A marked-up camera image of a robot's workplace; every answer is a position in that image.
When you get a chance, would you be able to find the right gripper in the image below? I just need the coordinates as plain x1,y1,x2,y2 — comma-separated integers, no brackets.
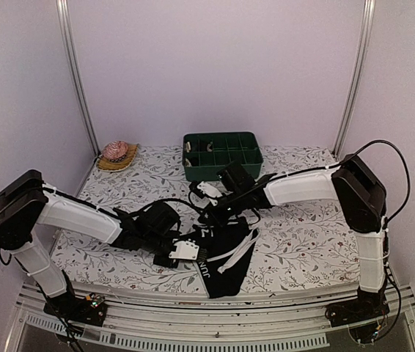
199,188,247,229

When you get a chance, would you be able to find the black white-banded underwear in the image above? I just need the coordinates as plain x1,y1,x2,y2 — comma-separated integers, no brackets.
188,217,260,298

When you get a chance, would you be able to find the green divided storage box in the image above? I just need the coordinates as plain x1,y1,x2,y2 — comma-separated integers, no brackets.
182,131,263,182

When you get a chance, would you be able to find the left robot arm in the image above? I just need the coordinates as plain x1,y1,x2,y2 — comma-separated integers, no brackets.
0,169,204,318

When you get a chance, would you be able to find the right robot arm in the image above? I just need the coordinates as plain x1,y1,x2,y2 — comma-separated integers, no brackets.
193,155,389,325

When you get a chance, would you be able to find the pink patterned ball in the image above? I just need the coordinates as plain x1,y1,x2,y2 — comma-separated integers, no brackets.
102,141,128,161

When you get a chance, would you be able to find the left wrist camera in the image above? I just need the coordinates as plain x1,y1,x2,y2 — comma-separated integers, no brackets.
169,241,200,260

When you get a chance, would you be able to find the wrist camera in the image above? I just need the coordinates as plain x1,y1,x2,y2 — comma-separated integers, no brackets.
169,241,200,260
189,181,223,206

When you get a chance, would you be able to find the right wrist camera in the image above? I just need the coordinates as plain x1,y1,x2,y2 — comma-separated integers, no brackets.
189,181,223,206

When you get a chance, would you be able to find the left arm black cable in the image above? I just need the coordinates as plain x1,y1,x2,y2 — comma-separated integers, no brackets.
133,197,208,235

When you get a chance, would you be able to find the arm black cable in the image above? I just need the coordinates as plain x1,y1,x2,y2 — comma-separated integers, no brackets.
133,197,208,235
342,138,411,228

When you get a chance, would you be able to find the front aluminium rail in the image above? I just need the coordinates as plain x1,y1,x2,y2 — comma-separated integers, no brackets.
9,282,415,349

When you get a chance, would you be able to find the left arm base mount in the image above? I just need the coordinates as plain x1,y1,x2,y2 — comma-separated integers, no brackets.
43,293,108,327

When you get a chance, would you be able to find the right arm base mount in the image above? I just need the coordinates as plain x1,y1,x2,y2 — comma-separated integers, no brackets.
325,290,390,327

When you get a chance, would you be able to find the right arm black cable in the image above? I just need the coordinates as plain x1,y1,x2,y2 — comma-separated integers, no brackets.
342,138,411,228

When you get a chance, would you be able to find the right aluminium frame post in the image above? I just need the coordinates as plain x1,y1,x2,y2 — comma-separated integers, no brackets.
332,0,375,156

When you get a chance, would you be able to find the aluminium frame post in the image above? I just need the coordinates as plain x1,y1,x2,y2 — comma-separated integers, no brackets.
56,0,100,157
332,0,375,156

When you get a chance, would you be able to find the left aluminium frame post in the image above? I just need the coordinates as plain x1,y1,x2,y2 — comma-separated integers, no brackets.
56,0,100,157

